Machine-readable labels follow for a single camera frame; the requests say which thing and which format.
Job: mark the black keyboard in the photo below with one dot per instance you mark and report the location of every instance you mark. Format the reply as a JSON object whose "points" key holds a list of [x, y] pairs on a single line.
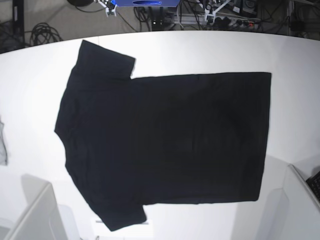
{"points": [[314, 184]]}

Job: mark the white box lower right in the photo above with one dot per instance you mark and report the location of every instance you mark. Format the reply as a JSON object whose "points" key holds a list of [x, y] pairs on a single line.
{"points": [[291, 212]]}

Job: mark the blue box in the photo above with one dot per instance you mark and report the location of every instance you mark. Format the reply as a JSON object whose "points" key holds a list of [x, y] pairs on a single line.
{"points": [[147, 3]]}

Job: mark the black T-shirt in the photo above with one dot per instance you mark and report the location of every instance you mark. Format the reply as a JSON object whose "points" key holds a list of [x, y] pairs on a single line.
{"points": [[179, 139]]}

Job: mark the white box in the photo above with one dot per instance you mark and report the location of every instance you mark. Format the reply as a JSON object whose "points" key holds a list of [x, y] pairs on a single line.
{"points": [[291, 212], [29, 210]]}

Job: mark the grey cloth at left edge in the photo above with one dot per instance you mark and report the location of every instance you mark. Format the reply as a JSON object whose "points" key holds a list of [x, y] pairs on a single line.
{"points": [[3, 150]]}

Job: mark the white box lower left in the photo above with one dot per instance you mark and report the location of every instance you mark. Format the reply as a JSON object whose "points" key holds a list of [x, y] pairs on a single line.
{"points": [[29, 210]]}

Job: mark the white power strip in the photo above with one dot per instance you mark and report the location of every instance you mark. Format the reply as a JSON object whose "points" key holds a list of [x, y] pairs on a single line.
{"points": [[227, 20]]}

